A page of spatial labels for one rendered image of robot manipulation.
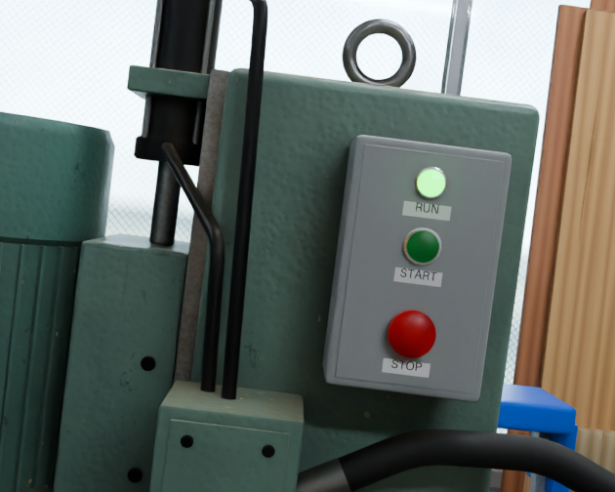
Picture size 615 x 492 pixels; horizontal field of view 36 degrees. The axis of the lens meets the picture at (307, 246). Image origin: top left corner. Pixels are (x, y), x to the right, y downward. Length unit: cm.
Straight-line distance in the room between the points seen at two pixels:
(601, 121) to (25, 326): 161
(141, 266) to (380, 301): 20
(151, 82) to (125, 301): 17
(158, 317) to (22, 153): 15
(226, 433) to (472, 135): 26
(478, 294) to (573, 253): 151
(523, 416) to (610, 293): 66
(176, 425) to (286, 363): 11
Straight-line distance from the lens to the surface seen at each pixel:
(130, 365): 72
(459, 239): 61
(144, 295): 71
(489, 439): 65
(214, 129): 70
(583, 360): 213
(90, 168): 75
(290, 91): 66
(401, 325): 59
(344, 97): 66
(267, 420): 59
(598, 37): 217
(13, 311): 73
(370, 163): 60
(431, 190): 60
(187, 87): 74
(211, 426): 59
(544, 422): 155
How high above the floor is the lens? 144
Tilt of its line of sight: 3 degrees down
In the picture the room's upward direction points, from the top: 7 degrees clockwise
